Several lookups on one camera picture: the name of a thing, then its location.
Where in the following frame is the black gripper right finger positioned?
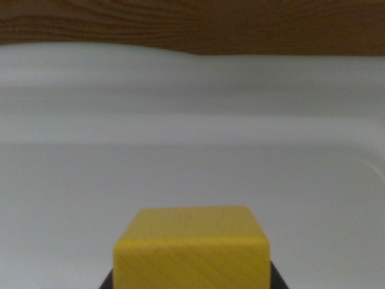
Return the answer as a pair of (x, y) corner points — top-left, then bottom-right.
(269, 260), (290, 289)

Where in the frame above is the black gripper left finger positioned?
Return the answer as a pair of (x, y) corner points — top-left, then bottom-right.
(98, 269), (116, 289)

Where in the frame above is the yellow wooden cube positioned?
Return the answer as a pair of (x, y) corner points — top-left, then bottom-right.
(112, 205), (271, 289)

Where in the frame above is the grey plastic bin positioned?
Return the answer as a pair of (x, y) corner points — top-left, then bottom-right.
(0, 42), (385, 289)

